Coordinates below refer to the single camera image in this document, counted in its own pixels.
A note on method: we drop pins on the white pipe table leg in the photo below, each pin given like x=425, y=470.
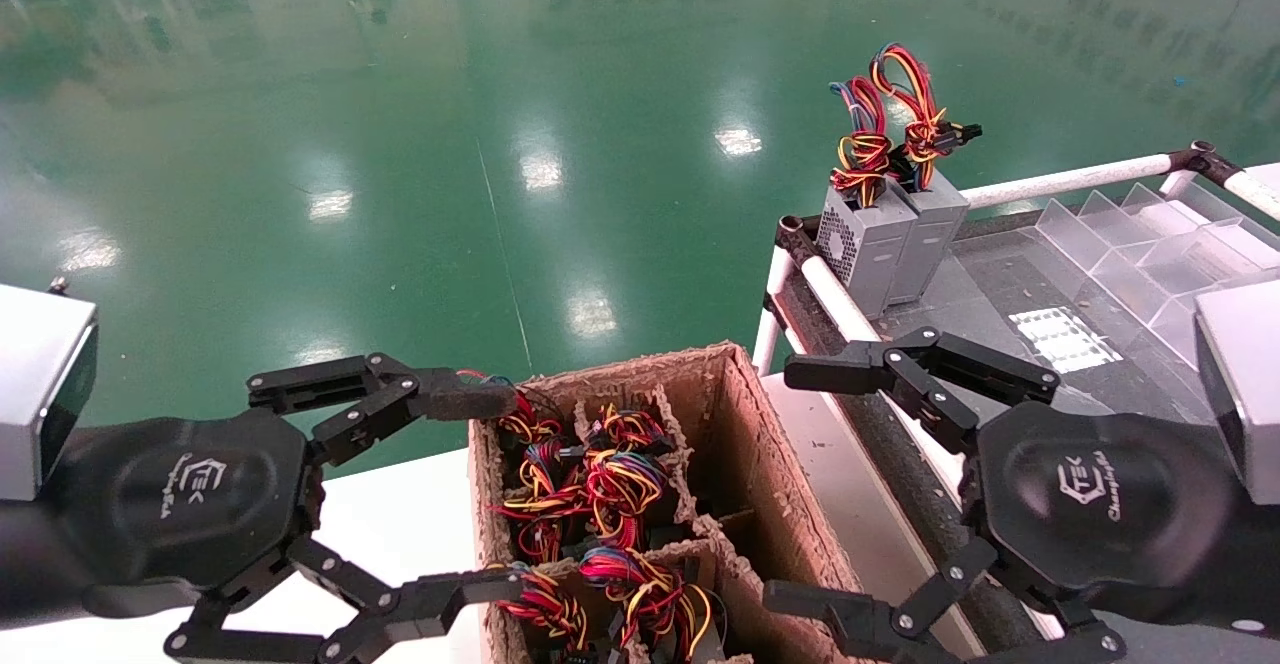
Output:
x=765, y=339

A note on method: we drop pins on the long white pipe rail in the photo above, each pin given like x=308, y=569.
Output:
x=840, y=299

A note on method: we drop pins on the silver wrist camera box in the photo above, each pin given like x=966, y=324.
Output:
x=1245, y=394
x=40, y=394

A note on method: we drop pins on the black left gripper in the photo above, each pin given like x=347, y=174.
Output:
x=190, y=494

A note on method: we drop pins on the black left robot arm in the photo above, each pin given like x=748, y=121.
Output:
x=35, y=569

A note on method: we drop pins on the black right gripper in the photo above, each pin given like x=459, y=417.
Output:
x=1100, y=504

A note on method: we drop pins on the grey power supply plain side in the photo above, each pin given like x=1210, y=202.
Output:
x=930, y=234

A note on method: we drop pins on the clear acrylic divider tray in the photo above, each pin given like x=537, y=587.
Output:
x=1130, y=254

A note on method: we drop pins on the grey power supply with grille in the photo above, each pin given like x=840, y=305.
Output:
x=865, y=244

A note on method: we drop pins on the black pipe connector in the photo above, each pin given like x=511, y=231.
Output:
x=1200, y=158
x=798, y=239

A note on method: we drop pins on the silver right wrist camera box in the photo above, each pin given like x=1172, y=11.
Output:
x=1245, y=394

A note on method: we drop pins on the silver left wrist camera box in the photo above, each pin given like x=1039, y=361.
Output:
x=40, y=394

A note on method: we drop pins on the short white pipe rail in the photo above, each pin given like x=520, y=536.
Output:
x=1258, y=194

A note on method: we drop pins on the brown cardboard box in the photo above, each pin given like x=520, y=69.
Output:
x=780, y=484

